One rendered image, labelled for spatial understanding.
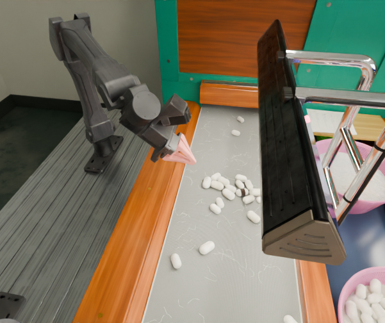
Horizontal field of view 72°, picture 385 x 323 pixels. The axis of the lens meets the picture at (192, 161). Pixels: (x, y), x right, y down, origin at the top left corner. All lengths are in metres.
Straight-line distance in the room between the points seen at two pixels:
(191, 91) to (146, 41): 1.08
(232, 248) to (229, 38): 0.68
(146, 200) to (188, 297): 0.25
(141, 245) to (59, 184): 0.43
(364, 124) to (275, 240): 0.86
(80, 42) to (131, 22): 1.40
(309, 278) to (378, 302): 0.14
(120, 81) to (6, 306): 0.55
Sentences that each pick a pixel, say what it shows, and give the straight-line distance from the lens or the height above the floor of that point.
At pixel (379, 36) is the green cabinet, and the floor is 1.04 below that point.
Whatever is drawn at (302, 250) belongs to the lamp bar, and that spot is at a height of 1.06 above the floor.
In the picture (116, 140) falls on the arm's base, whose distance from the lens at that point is 1.05.
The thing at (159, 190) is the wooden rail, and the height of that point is 0.77.
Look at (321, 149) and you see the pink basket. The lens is 0.97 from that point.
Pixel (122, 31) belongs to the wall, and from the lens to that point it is 2.13.
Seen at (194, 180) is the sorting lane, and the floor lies 0.74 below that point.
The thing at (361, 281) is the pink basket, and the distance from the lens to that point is 0.70.
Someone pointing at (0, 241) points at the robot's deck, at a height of 0.67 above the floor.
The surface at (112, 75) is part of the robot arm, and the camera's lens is 0.62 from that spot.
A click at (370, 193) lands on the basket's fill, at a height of 0.73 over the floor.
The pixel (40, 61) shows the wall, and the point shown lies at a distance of 2.59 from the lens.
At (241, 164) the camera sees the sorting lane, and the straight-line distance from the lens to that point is 0.83.
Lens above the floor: 1.30
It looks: 43 degrees down
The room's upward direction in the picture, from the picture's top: straight up
